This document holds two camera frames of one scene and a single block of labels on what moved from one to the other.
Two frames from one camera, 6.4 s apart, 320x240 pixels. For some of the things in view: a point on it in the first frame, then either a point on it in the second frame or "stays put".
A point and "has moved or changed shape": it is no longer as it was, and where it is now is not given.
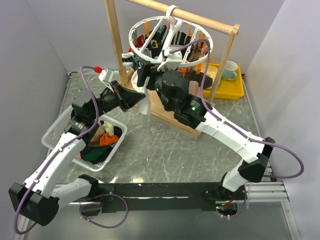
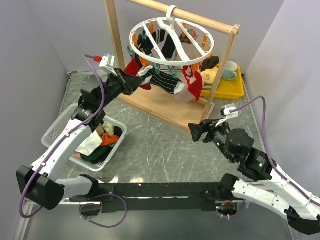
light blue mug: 228,72 stays put
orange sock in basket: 106,139 stays put
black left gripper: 125,98 → 129,83
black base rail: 149,197 stays put
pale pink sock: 194,89 has moved or changed shape
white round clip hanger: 170,59 has moved or changed shape
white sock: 144,107 → 90,144
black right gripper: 150,70 → 208,125
